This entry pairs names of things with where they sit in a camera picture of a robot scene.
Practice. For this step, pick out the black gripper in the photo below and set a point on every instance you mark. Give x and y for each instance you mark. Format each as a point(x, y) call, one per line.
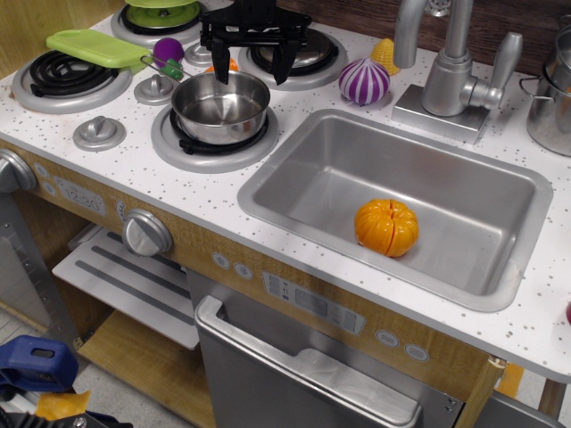
point(254, 23)

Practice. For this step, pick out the small steel saucepan green handle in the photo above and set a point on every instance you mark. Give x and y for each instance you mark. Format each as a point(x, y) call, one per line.
point(212, 112)

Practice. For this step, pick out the silver stove knob back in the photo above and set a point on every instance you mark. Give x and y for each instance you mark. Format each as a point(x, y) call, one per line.
point(198, 56)

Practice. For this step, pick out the silver stove knob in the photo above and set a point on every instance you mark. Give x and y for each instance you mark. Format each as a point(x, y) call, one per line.
point(198, 56)
point(156, 90)
point(99, 134)

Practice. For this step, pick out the silver stove knob middle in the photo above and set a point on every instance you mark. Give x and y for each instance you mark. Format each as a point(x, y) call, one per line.
point(156, 90)

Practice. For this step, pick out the silver stove knob front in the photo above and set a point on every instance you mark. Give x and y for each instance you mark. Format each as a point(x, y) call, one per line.
point(99, 134)

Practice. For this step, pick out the steel pot lid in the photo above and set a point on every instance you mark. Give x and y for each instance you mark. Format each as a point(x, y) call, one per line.
point(316, 55)

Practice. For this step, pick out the back right burner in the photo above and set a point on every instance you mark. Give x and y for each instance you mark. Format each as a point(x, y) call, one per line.
point(313, 80)

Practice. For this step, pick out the purple toy ball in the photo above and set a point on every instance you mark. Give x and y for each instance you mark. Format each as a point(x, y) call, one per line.
point(167, 48)

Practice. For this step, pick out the green lid on burner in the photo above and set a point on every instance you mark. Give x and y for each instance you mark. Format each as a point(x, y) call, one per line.
point(161, 14)

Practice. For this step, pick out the back left burner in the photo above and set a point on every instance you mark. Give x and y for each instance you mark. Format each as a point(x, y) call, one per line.
point(148, 37)

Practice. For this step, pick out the purple striped toy onion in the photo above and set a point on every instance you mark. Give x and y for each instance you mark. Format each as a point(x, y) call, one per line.
point(364, 81)

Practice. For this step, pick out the yellow toy corn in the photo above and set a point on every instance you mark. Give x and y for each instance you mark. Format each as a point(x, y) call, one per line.
point(382, 53)

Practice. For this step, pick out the green plastic cutting board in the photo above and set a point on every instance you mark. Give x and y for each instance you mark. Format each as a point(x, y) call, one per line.
point(97, 48)

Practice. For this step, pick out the front left black burner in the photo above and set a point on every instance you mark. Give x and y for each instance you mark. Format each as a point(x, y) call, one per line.
point(58, 83)

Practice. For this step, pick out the silver toy faucet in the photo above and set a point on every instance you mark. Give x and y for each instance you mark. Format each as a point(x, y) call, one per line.
point(453, 102)

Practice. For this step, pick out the silver oven dial centre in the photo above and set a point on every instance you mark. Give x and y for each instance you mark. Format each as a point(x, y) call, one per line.
point(145, 235)

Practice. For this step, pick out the silver oven dial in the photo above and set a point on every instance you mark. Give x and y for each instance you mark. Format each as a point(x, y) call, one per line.
point(145, 235)
point(16, 174)

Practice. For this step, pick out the orange toy pumpkin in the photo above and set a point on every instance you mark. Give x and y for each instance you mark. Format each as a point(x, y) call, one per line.
point(387, 227)

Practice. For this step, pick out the oven clock display panel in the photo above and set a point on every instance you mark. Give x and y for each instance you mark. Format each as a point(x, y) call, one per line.
point(81, 196)

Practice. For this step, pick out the white oven rack shelf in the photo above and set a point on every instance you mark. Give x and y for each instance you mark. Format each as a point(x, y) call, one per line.
point(151, 290)

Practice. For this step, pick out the silver oven dial left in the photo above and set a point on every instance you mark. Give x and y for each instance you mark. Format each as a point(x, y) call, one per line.
point(16, 174)

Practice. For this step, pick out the silver sink basin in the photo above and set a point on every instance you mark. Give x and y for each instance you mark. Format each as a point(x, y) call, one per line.
point(455, 223)

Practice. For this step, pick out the large steel pot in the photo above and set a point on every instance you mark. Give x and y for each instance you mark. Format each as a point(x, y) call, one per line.
point(548, 119)

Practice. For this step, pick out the silver dishwasher door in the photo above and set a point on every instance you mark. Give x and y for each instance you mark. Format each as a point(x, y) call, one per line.
point(265, 369)

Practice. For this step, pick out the blue clamp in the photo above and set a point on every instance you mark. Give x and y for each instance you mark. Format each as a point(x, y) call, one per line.
point(37, 364)

